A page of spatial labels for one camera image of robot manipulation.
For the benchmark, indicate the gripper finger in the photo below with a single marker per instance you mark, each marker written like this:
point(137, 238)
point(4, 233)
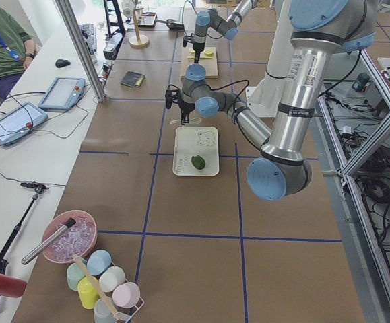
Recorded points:
point(197, 57)
point(185, 118)

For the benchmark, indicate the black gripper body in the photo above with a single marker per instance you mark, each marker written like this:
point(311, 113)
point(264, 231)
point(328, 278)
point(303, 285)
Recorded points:
point(198, 47)
point(185, 107)

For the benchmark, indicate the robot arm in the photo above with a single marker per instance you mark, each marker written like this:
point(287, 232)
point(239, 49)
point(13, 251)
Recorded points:
point(227, 28)
point(319, 30)

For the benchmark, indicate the pink bowl with ice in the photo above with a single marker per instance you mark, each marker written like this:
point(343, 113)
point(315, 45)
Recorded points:
point(78, 240)

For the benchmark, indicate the yellow plastic knife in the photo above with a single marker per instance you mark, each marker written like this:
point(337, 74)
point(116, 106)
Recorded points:
point(201, 57)

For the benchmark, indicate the upper lemon slice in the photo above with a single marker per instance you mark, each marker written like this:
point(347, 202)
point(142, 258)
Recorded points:
point(209, 52)

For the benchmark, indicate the wooden cutting board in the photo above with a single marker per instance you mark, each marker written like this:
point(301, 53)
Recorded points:
point(211, 65)

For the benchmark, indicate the white bear tray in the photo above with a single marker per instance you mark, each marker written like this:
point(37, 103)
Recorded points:
point(196, 151)

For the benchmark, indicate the steel scoop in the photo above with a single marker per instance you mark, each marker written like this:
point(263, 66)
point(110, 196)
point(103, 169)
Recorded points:
point(172, 24)

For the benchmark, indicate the yellow sponge cloth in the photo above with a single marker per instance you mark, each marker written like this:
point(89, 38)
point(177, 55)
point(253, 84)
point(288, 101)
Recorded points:
point(140, 81)

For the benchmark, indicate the dark tray with glasses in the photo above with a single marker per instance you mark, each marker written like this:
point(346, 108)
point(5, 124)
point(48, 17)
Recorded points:
point(147, 20)

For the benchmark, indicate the wooden mug tree stand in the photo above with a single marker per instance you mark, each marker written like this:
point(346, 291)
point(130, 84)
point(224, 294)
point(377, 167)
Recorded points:
point(139, 40)

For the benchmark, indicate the grey folded cloth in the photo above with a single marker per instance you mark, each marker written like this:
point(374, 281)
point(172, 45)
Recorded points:
point(130, 78)

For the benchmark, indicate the blue teach pendant far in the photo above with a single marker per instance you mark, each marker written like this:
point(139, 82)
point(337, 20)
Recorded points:
point(63, 94)

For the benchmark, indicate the blue teach pendant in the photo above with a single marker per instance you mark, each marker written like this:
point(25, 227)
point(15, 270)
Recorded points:
point(63, 94)
point(20, 122)

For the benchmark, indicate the black computer mouse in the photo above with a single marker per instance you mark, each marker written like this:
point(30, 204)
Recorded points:
point(60, 63)

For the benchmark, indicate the blue teach pendant near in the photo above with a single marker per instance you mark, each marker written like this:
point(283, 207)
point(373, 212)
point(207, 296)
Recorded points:
point(20, 122)

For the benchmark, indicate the blue cup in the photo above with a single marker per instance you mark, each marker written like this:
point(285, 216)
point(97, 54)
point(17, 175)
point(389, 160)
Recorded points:
point(98, 262)

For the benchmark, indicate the white cup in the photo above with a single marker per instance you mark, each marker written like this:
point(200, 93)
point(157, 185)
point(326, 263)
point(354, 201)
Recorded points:
point(111, 278)

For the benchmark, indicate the pink cup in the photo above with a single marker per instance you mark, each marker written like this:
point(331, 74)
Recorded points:
point(126, 295)

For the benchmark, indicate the person in green shirt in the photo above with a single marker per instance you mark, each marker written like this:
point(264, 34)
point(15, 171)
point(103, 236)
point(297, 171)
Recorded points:
point(17, 51)

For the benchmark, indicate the green cup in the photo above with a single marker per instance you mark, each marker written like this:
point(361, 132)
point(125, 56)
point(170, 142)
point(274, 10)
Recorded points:
point(74, 275)

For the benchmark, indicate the yellow cup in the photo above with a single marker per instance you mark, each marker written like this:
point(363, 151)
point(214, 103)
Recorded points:
point(88, 296)

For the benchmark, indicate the grey cup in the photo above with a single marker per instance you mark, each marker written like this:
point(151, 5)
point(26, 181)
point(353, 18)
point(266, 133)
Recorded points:
point(102, 314)

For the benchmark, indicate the black selfie stick tripod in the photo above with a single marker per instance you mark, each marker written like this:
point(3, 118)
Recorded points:
point(39, 188)

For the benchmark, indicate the aluminium frame post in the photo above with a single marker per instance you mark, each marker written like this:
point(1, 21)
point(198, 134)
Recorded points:
point(74, 13)

